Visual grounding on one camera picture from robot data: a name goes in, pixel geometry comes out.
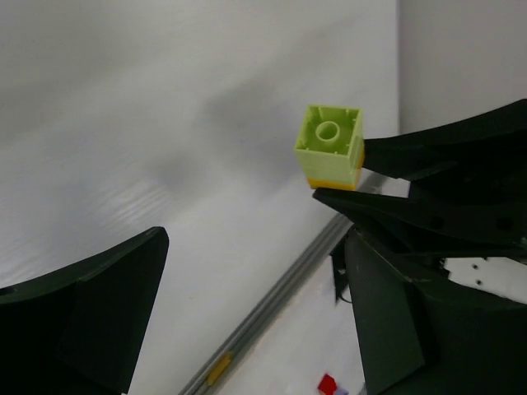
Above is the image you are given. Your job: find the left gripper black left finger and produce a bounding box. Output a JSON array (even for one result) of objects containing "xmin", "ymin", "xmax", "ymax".
[{"xmin": 1, "ymin": 226, "xmax": 169, "ymax": 394}]

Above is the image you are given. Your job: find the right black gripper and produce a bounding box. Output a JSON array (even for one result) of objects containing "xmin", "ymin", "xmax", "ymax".
[{"xmin": 313, "ymin": 99, "xmax": 526, "ymax": 259}]

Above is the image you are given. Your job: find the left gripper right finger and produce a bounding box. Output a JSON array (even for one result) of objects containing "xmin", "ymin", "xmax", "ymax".
[{"xmin": 345, "ymin": 230, "xmax": 526, "ymax": 394}]

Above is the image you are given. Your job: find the yellow green lego stack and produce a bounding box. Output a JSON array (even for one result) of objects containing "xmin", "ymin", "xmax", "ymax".
[{"xmin": 294, "ymin": 105, "xmax": 365, "ymax": 191}]

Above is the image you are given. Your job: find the red object foreground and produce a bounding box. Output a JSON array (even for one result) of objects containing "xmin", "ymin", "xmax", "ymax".
[{"xmin": 317, "ymin": 374, "xmax": 338, "ymax": 395}]

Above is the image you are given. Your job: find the aluminium rail front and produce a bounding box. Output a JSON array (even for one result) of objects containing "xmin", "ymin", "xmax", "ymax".
[{"xmin": 180, "ymin": 214, "xmax": 351, "ymax": 394}]

